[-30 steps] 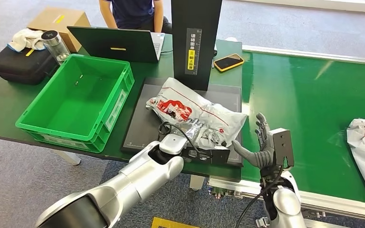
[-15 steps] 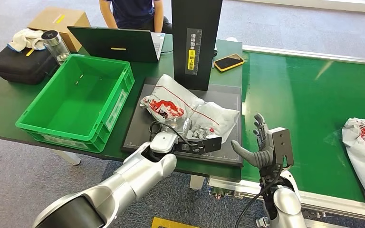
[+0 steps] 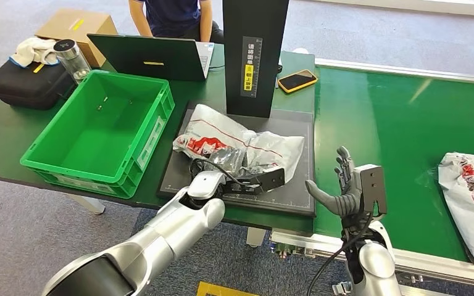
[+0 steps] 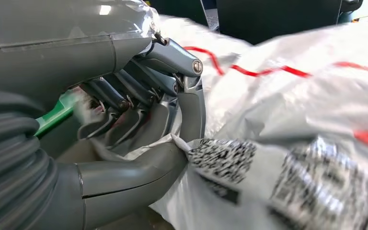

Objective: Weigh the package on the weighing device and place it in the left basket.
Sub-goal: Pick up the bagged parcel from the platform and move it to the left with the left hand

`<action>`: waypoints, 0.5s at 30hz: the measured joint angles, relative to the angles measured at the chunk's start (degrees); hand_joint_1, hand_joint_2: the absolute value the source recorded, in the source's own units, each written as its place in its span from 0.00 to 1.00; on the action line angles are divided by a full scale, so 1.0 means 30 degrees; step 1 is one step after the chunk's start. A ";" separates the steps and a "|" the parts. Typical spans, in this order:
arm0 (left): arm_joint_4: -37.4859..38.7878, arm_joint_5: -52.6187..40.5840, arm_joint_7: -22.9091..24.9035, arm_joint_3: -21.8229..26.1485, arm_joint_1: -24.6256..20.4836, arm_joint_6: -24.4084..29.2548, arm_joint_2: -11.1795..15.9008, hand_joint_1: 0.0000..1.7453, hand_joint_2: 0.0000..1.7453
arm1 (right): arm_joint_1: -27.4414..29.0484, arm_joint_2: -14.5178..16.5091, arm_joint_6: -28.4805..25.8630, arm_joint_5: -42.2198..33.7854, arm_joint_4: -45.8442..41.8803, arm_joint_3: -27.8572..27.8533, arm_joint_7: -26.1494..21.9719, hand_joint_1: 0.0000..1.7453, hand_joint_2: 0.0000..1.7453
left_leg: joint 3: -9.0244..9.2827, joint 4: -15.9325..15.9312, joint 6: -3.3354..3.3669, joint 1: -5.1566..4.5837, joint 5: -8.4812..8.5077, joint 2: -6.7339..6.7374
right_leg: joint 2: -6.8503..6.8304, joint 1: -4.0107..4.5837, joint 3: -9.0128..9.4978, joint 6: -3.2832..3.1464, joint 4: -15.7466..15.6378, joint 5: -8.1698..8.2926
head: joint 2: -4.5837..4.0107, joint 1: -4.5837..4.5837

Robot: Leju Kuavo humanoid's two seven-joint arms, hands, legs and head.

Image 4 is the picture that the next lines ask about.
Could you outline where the green plastic crate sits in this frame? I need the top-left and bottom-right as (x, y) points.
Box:
(34, 92), (78, 138)

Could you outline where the white courier bag red print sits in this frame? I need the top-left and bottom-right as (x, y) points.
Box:
(73, 14), (368, 230)

